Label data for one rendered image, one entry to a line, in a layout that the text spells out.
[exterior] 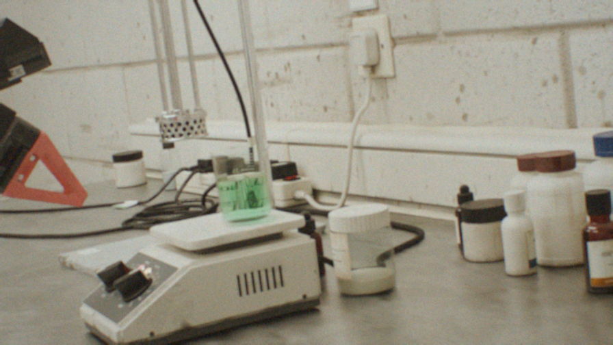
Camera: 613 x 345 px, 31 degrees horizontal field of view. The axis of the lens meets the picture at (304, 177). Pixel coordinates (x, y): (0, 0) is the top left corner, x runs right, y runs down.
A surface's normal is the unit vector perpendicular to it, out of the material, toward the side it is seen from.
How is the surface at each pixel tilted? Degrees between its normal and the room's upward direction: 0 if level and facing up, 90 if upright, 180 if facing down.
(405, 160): 90
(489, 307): 0
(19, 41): 90
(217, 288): 90
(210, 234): 0
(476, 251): 90
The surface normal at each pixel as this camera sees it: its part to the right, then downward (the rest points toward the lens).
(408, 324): -0.12, -0.98
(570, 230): 0.00, 0.14
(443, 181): -0.85, 0.18
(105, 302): -0.55, -0.76
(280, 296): 0.44, 0.07
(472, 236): -0.67, 0.18
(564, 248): -0.24, 0.15
